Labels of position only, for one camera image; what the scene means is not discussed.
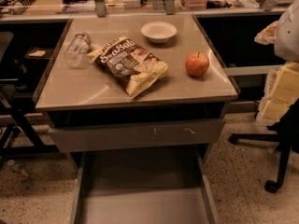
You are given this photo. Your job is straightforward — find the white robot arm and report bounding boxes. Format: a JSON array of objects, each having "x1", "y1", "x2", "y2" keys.
[{"x1": 254, "y1": 0, "x2": 299, "y2": 126}]

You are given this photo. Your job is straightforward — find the open middle drawer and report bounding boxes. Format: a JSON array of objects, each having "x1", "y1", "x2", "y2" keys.
[{"x1": 69, "y1": 147, "x2": 221, "y2": 224}]

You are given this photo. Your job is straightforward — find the plastic bottle on floor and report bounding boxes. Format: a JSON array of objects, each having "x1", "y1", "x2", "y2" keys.
[{"x1": 7, "y1": 160, "x2": 29, "y2": 180}]

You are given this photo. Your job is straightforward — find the brown sea salt chip bag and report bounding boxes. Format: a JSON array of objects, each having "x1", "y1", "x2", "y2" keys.
[{"x1": 87, "y1": 36, "x2": 168, "y2": 99}]

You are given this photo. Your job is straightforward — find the black table frame left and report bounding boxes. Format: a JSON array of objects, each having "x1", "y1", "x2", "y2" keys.
[{"x1": 0, "y1": 81, "x2": 59, "y2": 157}]

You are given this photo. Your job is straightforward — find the white bowl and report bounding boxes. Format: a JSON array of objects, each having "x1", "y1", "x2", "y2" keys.
[{"x1": 141, "y1": 21, "x2": 177, "y2": 44}]

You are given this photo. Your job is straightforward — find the clear plastic water bottle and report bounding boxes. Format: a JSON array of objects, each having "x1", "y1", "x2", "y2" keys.
[{"x1": 64, "y1": 33, "x2": 91, "y2": 69}]

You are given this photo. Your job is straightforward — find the red apple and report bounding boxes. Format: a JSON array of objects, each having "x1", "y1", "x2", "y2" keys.
[{"x1": 185, "y1": 51, "x2": 209, "y2": 77}]

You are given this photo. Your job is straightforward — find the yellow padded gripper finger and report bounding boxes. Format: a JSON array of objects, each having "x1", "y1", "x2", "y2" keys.
[
  {"x1": 256, "y1": 62, "x2": 299, "y2": 126},
  {"x1": 254, "y1": 21, "x2": 278, "y2": 45}
]

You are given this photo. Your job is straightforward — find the closed top drawer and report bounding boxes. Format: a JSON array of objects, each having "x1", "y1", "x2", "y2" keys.
[{"x1": 50, "y1": 119, "x2": 224, "y2": 152}]

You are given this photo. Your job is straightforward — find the black office chair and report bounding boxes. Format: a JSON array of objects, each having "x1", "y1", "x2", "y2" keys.
[{"x1": 228, "y1": 100, "x2": 299, "y2": 194}]

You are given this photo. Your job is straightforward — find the grey drawer cabinet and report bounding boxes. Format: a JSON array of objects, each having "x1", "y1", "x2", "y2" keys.
[{"x1": 36, "y1": 15, "x2": 238, "y2": 224}]

